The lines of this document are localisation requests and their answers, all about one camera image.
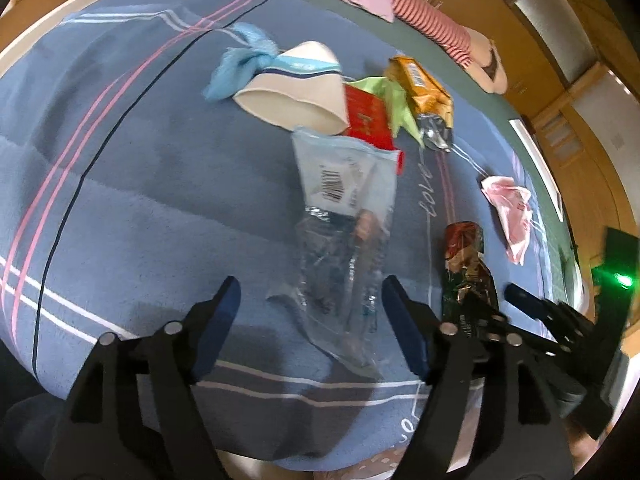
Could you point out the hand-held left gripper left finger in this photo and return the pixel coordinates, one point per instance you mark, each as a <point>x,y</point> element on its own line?
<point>220,325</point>

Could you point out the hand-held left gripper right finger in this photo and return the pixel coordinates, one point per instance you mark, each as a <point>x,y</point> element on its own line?
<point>405,330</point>

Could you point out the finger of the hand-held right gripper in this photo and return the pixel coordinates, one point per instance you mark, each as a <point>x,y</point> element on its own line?
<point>487,320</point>
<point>525,300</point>

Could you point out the dark green snack wrapper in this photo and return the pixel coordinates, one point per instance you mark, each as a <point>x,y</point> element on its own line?
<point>465,260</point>

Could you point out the pink wrapper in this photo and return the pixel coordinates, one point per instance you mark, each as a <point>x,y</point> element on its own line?
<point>510,210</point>

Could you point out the clear plastic bag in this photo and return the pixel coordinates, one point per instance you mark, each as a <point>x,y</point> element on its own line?
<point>345,240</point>

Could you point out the red packet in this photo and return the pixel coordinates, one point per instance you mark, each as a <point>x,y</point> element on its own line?
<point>367,117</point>

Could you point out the light green wrapper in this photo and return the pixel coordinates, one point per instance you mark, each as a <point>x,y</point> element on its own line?
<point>397,105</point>

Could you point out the white paper cup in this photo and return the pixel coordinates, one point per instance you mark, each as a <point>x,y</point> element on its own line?
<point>295,100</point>

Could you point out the orange snack wrapper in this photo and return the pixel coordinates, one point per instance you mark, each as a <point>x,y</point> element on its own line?
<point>420,85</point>

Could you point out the light blue cloth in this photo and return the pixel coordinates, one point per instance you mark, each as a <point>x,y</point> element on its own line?
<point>235,67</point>

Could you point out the white flat board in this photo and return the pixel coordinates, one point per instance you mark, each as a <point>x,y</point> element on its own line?
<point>535,155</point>

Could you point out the blue checked bed sheet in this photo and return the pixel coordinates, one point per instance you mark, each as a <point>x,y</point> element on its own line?
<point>125,185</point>

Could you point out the person's leg in dark pants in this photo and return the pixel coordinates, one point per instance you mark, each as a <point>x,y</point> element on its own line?
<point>30,435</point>

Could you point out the frosted glass window panel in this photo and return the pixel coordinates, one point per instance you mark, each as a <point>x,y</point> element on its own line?
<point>555,30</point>

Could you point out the striped-shirt plush toy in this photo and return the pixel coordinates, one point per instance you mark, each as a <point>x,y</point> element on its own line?
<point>440,25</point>

